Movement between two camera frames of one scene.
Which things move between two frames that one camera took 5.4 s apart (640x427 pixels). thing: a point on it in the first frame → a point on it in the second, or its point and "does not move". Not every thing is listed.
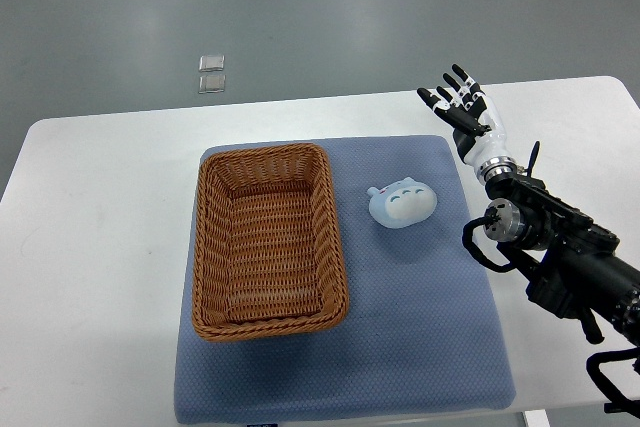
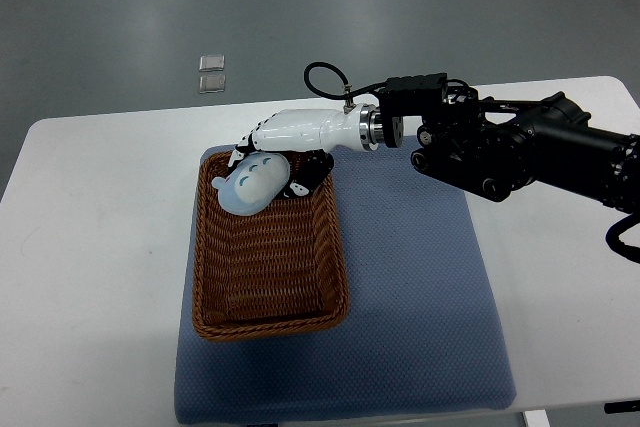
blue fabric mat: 422,333 does not move
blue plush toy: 400,204 → 252,184
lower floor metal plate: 212,84 does not move
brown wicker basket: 267,253 does not move
